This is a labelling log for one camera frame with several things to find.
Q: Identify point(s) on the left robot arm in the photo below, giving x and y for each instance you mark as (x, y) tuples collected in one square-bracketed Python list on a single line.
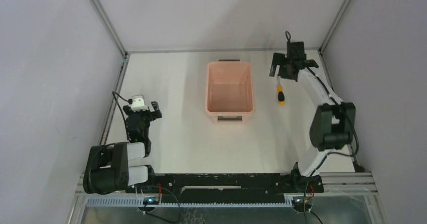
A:
[(107, 169)]

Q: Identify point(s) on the aluminium frame front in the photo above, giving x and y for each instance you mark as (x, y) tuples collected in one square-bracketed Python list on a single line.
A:
[(346, 198)]

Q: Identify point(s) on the yellow black screwdriver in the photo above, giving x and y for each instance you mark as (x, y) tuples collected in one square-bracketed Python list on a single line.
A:
[(280, 94)]

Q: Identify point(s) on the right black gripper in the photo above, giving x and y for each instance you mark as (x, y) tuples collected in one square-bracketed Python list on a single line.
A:
[(286, 67)]

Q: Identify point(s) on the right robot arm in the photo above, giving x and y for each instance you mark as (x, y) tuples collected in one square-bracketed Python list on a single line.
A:
[(332, 127)]

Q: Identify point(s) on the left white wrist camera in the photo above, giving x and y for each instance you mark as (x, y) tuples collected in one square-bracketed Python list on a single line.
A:
[(138, 103)]

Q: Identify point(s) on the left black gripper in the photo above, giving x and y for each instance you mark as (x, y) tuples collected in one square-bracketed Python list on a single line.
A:
[(143, 115)]

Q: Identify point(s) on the pink plastic bin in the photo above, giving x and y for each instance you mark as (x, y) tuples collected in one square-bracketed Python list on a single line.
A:
[(229, 91)]

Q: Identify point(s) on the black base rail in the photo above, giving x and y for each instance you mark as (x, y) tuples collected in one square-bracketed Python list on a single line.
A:
[(226, 182)]

